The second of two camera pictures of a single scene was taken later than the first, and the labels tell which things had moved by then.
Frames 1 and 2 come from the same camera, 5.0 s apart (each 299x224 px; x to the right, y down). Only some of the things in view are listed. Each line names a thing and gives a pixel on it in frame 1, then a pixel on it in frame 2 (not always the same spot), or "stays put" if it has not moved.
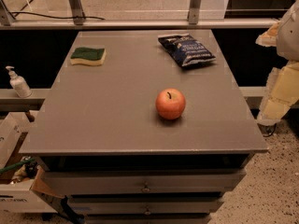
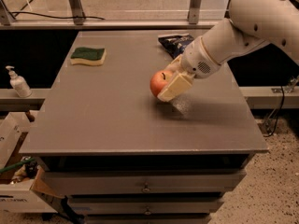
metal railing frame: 78,21 stays put
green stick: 13,165 stays put
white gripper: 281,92 -> 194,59
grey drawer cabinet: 105,146 stays put
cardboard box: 25,189 stays put
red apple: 170,104 -> 159,80
